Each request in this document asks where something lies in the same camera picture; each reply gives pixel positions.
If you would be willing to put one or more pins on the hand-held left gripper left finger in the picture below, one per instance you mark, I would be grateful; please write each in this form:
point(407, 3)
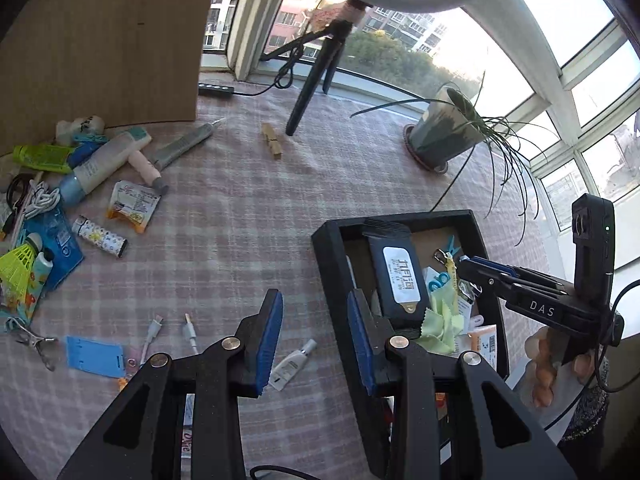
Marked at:
point(267, 340)

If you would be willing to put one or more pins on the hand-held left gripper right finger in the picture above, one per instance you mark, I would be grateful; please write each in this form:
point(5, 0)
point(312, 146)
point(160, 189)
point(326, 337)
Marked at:
point(360, 340)

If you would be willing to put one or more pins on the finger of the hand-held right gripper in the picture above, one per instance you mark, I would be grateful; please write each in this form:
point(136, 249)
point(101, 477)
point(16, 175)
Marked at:
point(492, 263)
point(480, 274)

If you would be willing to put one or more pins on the black zip pouch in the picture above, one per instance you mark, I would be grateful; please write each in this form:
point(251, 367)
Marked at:
point(395, 310)

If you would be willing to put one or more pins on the black tray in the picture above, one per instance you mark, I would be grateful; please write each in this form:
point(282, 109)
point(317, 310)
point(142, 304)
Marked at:
point(325, 240)

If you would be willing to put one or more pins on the person's right hand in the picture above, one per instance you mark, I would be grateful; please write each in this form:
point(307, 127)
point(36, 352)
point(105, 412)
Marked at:
point(542, 370)

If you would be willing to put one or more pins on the small white tube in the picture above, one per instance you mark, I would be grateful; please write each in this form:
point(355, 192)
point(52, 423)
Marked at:
point(290, 367)

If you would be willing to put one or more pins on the small blue scissors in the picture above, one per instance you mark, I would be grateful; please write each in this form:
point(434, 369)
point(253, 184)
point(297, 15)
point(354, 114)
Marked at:
point(439, 280)

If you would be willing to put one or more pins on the light green cloth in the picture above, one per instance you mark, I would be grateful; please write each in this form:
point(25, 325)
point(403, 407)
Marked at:
point(440, 327)

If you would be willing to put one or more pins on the orange snack packet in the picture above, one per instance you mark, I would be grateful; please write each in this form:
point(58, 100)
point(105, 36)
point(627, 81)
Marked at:
point(482, 342)

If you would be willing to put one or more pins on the white printed tube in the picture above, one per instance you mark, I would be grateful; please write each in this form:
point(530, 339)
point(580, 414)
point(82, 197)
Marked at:
point(187, 427)

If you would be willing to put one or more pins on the potted plant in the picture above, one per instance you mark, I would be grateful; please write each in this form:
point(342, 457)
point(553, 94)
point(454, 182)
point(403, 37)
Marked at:
point(440, 130)

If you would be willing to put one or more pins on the blue card holder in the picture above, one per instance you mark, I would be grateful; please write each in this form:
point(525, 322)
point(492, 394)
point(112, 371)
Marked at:
point(95, 355)

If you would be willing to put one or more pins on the white orange creamer packet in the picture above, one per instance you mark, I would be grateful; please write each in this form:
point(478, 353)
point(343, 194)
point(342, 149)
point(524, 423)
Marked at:
point(132, 205)

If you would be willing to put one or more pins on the white patterned lighter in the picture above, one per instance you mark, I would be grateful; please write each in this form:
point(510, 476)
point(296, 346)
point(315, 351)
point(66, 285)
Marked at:
point(100, 236)

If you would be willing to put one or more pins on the wooden clothespin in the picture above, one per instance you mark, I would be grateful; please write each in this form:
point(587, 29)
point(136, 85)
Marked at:
point(272, 141)

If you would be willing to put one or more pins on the pink tube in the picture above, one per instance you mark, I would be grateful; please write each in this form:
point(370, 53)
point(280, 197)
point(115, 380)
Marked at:
point(145, 166)

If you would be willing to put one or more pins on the blue printed packet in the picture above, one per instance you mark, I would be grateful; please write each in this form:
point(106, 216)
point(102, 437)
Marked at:
point(62, 250)

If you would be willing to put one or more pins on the large metal clip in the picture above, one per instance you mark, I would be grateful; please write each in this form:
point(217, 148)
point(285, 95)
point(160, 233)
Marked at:
point(37, 342)

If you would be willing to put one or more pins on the white tube grey cap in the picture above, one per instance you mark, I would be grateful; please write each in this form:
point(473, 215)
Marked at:
point(42, 267)

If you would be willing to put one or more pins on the orange printed card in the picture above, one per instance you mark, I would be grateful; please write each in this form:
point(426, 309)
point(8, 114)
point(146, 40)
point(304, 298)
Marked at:
point(27, 305)

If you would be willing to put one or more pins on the white tube blue cap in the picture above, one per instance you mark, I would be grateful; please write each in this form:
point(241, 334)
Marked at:
point(105, 157)

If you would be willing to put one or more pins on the black tripod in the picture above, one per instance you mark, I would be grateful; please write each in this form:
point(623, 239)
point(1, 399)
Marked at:
point(307, 95)

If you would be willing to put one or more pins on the yellow-green plastic shuttlecock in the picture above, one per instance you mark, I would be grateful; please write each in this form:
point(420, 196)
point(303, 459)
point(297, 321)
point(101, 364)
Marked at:
point(17, 267)

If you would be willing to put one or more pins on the white plastic bag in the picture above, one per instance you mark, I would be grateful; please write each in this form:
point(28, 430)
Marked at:
point(75, 127)

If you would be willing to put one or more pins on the plywood board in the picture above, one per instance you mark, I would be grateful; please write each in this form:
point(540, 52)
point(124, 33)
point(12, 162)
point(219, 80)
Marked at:
point(100, 45)

